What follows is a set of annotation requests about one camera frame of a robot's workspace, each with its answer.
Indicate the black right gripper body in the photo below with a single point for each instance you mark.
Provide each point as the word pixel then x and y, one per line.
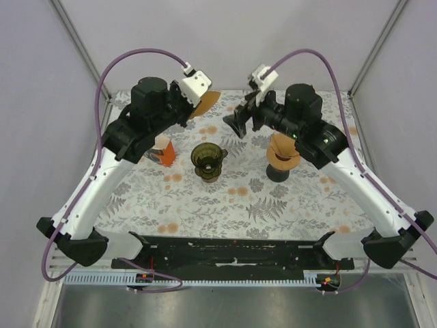
pixel 269 113

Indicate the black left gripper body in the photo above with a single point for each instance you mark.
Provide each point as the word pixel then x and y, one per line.
pixel 179 107

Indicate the single brown paper coffee filter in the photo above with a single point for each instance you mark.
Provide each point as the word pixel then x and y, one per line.
pixel 283 146

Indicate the dark green glass jar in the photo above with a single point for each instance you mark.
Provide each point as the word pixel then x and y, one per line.
pixel 208 159

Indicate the round bamboo dripper holder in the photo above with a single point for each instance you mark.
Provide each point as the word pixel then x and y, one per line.
pixel 282 163

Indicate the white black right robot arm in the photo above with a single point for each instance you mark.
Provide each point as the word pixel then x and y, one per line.
pixel 396 226

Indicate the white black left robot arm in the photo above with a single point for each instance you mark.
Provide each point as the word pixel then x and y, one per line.
pixel 155 106

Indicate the orange coffee filter box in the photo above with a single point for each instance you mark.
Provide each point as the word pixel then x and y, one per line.
pixel 162 152

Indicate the floral patterned table mat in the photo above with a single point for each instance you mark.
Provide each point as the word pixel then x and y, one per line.
pixel 243 203

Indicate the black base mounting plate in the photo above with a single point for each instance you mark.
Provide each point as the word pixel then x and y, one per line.
pixel 165 253

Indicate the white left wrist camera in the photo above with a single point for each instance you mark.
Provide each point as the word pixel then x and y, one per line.
pixel 194 85

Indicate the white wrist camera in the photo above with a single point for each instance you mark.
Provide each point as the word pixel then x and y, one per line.
pixel 261 81
pixel 194 85

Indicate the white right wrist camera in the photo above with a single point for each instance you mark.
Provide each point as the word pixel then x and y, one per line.
pixel 261 81

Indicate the right aluminium frame post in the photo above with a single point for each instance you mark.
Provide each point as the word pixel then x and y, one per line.
pixel 378 45

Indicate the white slotted cable duct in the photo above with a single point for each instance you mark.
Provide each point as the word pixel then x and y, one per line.
pixel 136 278

